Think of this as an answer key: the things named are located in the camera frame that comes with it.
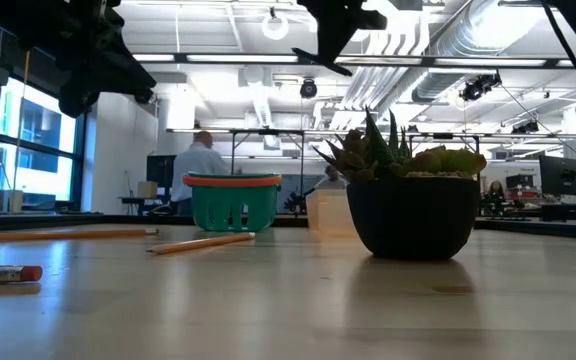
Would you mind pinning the person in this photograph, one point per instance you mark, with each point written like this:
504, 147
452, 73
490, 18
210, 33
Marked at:
330, 180
195, 165
496, 189

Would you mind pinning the black monitor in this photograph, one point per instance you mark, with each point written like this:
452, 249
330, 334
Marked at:
160, 171
562, 176

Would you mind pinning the succulent in black pot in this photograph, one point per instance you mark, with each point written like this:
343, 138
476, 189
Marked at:
413, 220

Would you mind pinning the black ceiling camera cluster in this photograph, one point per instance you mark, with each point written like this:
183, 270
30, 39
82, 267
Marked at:
478, 87
525, 128

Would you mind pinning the black aluminium table frame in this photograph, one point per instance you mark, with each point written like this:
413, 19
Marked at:
118, 219

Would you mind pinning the black metal rig frame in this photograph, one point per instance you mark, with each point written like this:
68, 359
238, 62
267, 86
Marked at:
268, 132

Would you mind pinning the black mechanical device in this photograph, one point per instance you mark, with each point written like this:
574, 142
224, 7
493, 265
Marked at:
295, 202

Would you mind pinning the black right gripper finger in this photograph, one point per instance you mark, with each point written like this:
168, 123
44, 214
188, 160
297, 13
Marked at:
343, 37
329, 40

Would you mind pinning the cardboard box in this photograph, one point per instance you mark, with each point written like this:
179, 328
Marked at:
147, 189

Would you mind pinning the black overhead light bar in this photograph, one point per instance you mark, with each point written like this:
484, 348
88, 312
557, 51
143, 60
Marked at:
428, 61

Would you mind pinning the dark desk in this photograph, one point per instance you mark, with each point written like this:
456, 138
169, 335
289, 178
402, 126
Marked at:
568, 212

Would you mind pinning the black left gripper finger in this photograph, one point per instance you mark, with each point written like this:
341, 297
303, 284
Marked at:
133, 80

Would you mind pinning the orange translucent tray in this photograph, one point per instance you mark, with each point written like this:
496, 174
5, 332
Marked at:
328, 215

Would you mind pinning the white cup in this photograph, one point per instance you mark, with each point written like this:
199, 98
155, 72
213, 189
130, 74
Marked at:
13, 201

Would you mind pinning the green basket with orange rim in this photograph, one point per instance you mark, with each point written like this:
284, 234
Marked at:
228, 205

